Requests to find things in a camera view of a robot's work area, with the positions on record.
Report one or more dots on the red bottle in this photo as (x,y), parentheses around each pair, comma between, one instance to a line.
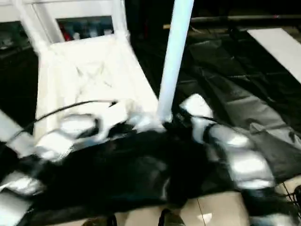
(66,34)

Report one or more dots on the white plastic table top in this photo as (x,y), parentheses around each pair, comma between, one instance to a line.
(94,80)

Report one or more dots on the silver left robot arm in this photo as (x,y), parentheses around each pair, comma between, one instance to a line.
(47,146)

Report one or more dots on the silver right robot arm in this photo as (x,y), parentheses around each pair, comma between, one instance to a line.
(240,160)

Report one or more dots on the person's black shoes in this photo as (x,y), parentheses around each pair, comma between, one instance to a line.
(171,218)
(99,221)

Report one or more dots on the white cabinet with glass doors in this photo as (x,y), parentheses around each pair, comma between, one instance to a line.
(70,14)

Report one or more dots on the white flat board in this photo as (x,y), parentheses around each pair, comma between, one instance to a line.
(277,49)

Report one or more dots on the white plastic table leg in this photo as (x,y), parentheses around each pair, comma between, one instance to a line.
(119,19)
(174,56)
(30,26)
(14,132)

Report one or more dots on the black plastic mat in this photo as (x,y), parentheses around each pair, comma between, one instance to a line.
(225,84)

